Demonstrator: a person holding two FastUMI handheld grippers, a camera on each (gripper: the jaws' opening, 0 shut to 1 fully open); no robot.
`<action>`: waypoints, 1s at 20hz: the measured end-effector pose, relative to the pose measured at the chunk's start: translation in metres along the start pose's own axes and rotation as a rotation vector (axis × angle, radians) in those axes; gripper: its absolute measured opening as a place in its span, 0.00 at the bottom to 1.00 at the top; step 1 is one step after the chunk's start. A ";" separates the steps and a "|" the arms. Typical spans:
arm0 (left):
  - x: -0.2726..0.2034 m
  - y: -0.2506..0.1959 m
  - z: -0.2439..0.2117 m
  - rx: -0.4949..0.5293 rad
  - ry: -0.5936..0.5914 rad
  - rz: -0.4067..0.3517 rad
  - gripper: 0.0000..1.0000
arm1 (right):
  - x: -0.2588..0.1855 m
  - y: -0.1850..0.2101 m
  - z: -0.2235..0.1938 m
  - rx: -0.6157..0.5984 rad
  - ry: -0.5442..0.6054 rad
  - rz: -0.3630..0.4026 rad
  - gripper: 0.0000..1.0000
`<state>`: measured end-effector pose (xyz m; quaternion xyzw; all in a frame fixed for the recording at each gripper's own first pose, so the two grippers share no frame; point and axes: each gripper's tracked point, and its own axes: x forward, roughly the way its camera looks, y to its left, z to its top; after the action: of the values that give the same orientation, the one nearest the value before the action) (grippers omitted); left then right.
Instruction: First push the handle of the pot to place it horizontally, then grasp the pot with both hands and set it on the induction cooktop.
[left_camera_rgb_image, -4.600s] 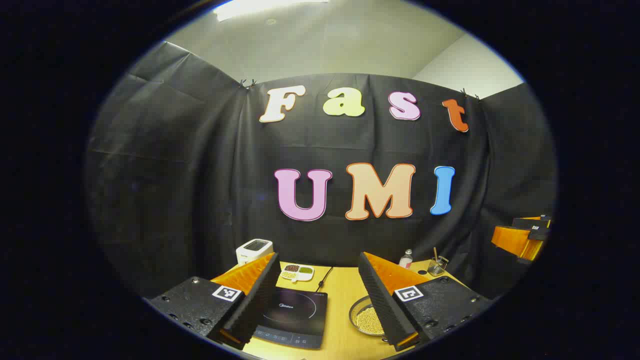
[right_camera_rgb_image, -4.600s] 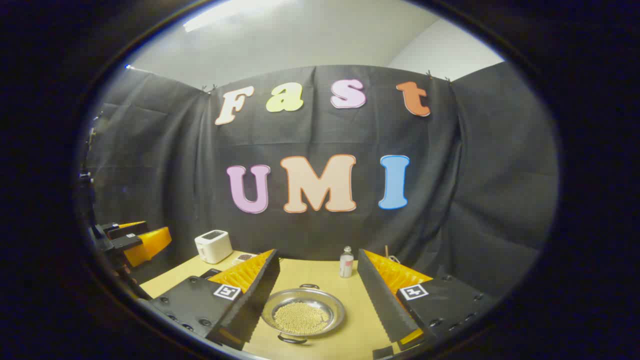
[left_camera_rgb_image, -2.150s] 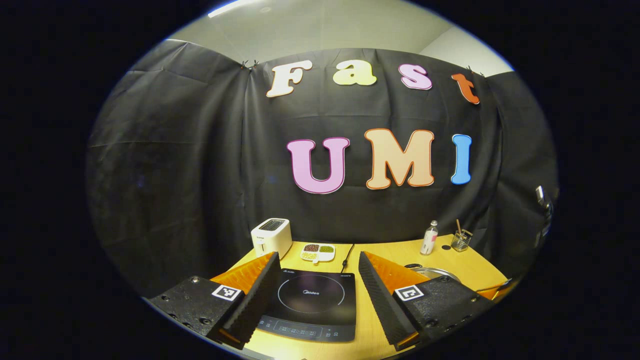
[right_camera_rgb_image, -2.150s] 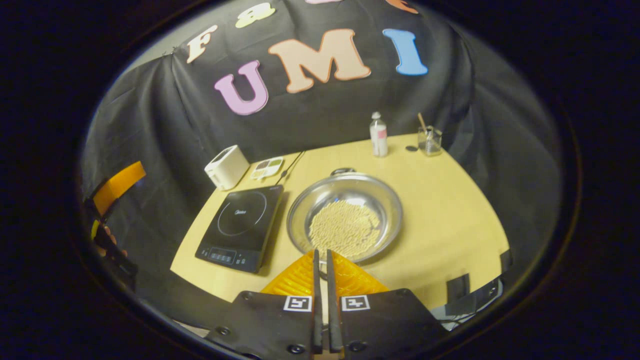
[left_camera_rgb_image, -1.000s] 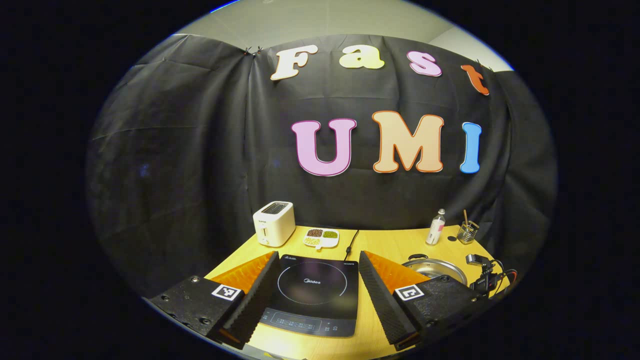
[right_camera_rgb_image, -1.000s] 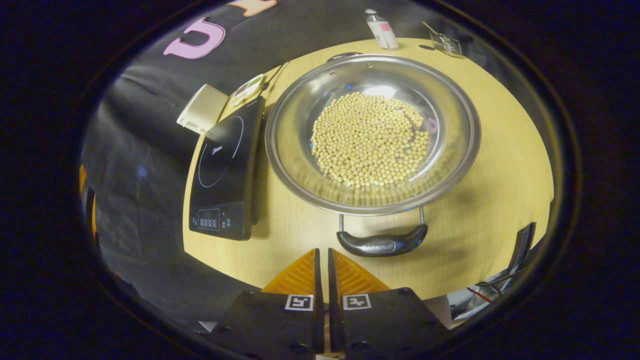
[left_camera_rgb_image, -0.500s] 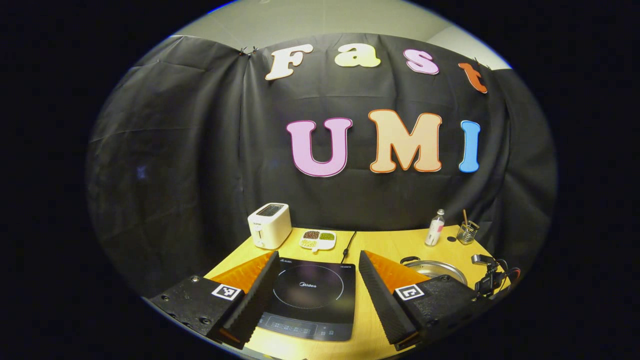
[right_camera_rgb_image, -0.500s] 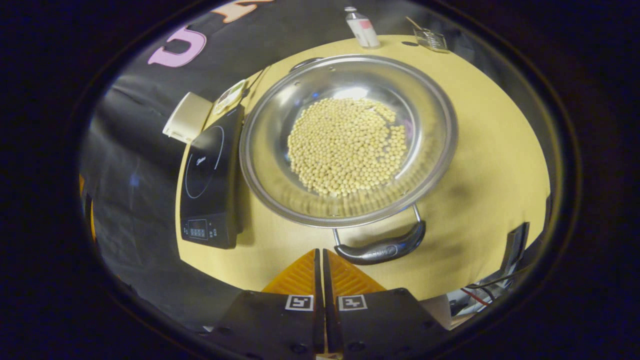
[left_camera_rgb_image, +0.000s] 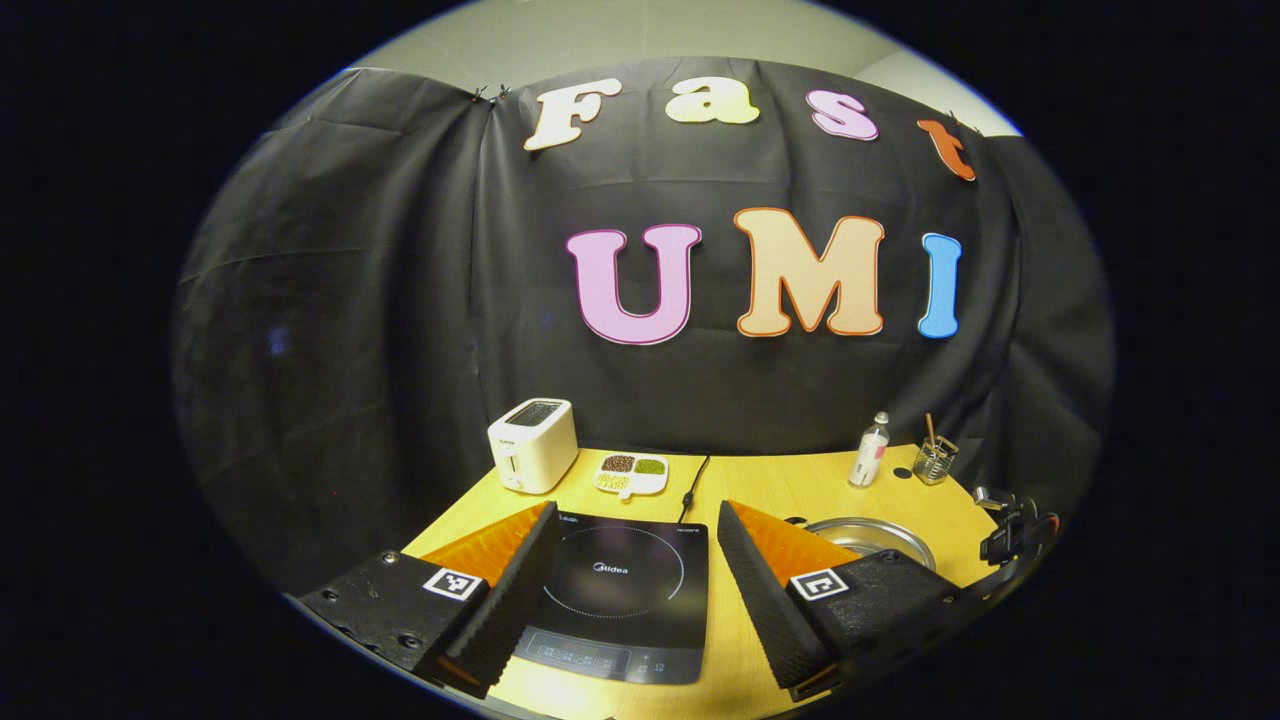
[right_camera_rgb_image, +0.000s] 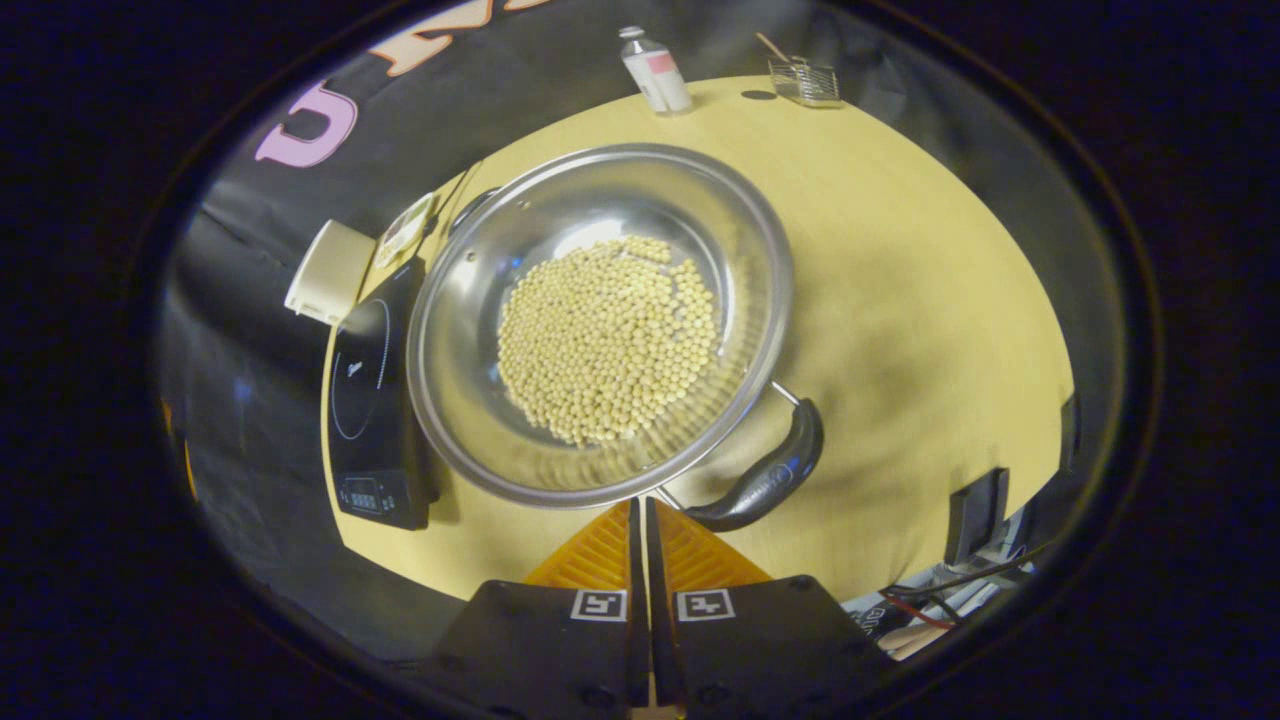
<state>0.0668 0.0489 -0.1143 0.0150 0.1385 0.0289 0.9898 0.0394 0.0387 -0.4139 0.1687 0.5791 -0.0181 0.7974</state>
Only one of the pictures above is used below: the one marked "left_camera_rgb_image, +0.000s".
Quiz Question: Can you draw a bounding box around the steel pot with black handle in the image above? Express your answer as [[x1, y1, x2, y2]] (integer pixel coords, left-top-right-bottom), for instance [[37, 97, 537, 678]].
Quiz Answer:
[[785, 515, 938, 573]]

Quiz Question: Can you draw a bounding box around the white toaster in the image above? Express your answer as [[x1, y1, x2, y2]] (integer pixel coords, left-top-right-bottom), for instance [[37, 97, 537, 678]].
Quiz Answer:
[[487, 398, 580, 495]]

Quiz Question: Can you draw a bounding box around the black induction cooktop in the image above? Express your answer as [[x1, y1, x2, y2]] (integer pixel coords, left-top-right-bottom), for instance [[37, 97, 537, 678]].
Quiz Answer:
[[512, 510, 710, 686]]

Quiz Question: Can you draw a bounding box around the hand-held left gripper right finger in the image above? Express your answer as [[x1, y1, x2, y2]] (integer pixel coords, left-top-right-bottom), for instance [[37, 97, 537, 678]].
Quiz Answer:
[[716, 500, 991, 703]]

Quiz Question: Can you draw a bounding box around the clear bottle with red label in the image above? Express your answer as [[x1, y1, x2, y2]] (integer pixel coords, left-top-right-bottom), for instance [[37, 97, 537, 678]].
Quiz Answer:
[[848, 411, 891, 489]]

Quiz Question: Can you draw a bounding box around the black backdrop cloth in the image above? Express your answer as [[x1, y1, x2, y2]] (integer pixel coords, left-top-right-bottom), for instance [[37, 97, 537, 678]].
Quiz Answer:
[[170, 57, 1116, 596]]

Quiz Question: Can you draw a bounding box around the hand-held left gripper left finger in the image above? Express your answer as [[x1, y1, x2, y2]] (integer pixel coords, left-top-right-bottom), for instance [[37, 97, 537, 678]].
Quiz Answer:
[[297, 500, 563, 699]]

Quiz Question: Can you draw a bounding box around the white divided dish of beans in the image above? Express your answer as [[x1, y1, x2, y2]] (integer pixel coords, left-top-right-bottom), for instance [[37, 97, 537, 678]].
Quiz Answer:
[[595, 453, 670, 500]]

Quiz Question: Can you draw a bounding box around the wire mesh utensil holder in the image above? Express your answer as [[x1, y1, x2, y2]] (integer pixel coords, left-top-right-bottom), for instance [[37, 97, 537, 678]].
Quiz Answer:
[[912, 434, 960, 486]]

